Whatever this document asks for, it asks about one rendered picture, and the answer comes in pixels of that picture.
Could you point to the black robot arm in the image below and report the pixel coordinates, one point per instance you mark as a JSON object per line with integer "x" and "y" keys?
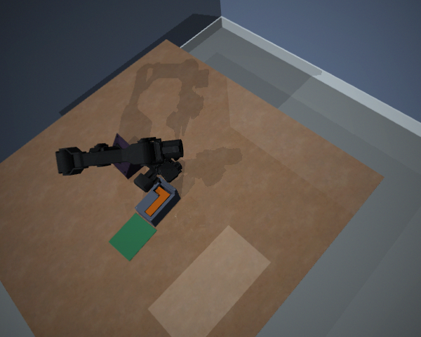
{"x": 72, "y": 161}

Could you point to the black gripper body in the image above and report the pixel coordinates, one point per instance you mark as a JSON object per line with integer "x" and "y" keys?
{"x": 146, "y": 183}

